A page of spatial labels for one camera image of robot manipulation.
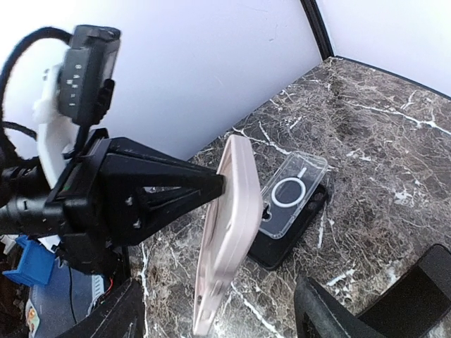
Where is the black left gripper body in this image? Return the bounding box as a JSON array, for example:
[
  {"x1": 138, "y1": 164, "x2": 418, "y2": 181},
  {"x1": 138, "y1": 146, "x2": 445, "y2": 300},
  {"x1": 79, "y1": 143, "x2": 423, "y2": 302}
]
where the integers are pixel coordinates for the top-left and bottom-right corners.
[{"x1": 1, "y1": 128, "x2": 116, "y2": 273}]

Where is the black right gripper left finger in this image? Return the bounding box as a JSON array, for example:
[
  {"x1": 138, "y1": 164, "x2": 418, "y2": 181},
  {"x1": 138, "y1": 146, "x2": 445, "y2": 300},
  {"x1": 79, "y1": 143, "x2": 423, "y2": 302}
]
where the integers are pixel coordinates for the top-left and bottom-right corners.
[{"x1": 60, "y1": 280, "x2": 144, "y2": 338}]

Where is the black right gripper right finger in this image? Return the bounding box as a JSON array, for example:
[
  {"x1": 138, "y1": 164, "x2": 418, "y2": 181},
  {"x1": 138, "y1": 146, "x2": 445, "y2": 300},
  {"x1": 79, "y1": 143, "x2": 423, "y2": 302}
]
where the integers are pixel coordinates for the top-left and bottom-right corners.
[{"x1": 294, "y1": 276, "x2": 382, "y2": 337}]

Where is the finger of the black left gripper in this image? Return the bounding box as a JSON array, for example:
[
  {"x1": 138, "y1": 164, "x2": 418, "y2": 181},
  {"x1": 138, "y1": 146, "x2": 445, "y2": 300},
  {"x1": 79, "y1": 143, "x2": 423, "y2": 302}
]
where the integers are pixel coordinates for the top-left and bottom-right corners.
[
  {"x1": 106, "y1": 189, "x2": 211, "y2": 246},
  {"x1": 101, "y1": 137, "x2": 225, "y2": 211}
]

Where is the white phone dark screen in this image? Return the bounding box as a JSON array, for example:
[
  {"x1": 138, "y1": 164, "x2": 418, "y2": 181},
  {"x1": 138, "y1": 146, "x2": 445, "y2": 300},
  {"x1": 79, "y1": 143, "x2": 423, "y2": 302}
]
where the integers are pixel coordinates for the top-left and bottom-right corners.
[{"x1": 358, "y1": 244, "x2": 450, "y2": 337}]

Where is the pink phone case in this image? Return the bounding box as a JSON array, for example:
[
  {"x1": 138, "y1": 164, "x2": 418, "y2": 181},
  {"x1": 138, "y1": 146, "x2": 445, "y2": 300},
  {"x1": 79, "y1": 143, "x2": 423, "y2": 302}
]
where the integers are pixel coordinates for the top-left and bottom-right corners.
[{"x1": 192, "y1": 134, "x2": 263, "y2": 336}]

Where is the clear magsafe phone case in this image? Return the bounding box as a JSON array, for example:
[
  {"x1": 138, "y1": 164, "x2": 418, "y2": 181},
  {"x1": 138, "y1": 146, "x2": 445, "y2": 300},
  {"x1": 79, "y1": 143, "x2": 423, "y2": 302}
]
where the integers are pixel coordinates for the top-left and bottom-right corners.
[{"x1": 259, "y1": 151, "x2": 328, "y2": 239}]

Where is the blue box beside table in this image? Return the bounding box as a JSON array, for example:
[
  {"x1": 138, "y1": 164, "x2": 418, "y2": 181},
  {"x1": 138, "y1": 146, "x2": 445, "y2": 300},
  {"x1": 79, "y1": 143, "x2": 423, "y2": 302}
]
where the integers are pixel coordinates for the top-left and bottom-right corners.
[{"x1": 2, "y1": 235, "x2": 56, "y2": 287}]

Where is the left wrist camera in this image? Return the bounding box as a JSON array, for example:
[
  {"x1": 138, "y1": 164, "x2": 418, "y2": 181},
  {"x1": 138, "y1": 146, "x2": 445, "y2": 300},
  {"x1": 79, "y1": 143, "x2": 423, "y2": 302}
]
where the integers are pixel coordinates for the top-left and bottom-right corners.
[{"x1": 31, "y1": 24, "x2": 123, "y2": 191}]

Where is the black left frame post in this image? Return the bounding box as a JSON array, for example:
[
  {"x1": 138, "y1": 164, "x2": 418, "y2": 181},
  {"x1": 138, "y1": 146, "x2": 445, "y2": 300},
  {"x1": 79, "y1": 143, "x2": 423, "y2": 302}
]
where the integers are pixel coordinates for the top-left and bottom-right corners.
[{"x1": 300, "y1": 0, "x2": 334, "y2": 61}]

